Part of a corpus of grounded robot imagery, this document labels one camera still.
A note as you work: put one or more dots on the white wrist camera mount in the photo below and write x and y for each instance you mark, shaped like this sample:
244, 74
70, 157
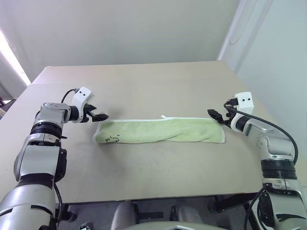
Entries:
245, 101
82, 95

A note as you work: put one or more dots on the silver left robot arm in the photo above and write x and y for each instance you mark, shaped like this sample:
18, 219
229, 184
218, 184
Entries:
36, 163

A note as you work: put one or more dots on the light green towel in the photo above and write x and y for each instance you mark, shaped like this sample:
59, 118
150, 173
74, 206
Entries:
163, 130

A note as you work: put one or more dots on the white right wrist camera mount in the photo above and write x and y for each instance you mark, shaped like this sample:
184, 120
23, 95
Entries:
245, 101

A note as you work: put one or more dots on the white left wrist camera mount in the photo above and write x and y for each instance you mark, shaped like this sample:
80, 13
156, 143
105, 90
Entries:
82, 95

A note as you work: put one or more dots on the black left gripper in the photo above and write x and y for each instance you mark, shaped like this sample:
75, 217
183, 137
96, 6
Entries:
86, 116

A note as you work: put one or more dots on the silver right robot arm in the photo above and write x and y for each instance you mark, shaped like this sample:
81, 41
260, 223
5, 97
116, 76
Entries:
275, 148

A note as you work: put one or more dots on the black table frame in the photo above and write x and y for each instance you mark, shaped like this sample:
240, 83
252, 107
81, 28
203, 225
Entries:
227, 203

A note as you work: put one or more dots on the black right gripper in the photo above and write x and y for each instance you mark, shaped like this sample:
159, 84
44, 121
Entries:
227, 118

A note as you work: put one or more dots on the grey rounded robot leg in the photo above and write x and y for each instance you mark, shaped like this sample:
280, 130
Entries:
124, 214
189, 215

